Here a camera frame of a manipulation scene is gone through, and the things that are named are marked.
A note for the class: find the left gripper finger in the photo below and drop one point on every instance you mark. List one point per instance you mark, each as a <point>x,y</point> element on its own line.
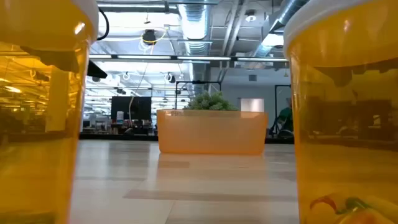
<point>94,73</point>

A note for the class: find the amber pill bottle white cap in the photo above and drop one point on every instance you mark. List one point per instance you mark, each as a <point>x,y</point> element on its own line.
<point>37,161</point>
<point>348,149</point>

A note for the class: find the orange translucent plastic basket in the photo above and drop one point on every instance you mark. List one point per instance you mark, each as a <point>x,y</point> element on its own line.
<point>211,133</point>

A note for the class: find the black computer monitor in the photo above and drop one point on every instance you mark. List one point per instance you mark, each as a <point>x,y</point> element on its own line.
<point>130,107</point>

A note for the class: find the white plastic jug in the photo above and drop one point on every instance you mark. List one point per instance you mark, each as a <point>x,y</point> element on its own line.
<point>120,117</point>

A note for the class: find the green bushy plant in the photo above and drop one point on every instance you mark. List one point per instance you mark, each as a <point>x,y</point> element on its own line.
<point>210,102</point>

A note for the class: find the round ceiling fixture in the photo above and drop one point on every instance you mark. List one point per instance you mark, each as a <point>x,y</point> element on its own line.
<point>250,17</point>

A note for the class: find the person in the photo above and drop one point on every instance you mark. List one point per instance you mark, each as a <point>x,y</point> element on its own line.
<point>286,118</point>

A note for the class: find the black overhead camera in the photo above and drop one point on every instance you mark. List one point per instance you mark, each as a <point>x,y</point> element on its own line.
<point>149,36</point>

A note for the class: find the black table frame rail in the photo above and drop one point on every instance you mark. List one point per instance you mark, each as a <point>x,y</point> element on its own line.
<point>118,136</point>

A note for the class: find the black metal frame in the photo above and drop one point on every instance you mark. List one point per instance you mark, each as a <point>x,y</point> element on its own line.
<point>199,82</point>
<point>275,105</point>

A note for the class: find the round silver ventilation duct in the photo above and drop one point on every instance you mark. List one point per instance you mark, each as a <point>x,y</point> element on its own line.
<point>194,25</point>

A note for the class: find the grey wall vent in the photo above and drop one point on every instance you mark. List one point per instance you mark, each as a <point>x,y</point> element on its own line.
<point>252,77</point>

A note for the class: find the slanted silver ventilation duct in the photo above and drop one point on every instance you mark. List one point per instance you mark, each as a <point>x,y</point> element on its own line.
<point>280,18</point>

